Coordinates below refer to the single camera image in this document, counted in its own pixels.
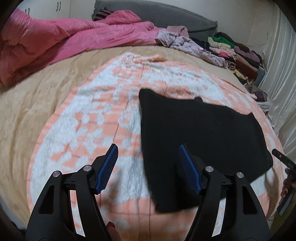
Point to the left hand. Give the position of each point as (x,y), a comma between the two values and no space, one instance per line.
(113,232)

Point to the black sweater orange cuffs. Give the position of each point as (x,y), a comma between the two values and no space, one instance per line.
(221,137)

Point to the white satin curtain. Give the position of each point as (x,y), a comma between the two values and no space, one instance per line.
(279,81)

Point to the lilac crumpled garment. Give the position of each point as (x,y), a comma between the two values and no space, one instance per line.
(177,37)

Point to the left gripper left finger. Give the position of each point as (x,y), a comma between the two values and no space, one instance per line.
(66,208)

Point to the stack of folded clothes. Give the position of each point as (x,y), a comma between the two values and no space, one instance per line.
(221,50)

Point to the pink quilt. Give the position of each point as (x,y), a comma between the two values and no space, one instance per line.
(28,45)

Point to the right hand thumb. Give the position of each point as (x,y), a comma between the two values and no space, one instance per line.
(288,182)

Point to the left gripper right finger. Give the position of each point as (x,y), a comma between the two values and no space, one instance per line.
(229,208)

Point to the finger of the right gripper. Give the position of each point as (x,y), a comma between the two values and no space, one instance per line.
(285,160)

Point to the plastic bag of clothes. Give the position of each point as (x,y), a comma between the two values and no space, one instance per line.
(262,97)

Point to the grey headboard cushion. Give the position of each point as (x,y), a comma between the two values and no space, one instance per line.
(163,15)

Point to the white wardrobe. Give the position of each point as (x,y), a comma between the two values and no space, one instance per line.
(58,9)

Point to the striped dark pillow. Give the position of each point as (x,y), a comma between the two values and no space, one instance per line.
(101,14)

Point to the orange white plaid blanket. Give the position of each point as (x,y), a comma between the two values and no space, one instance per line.
(105,110)

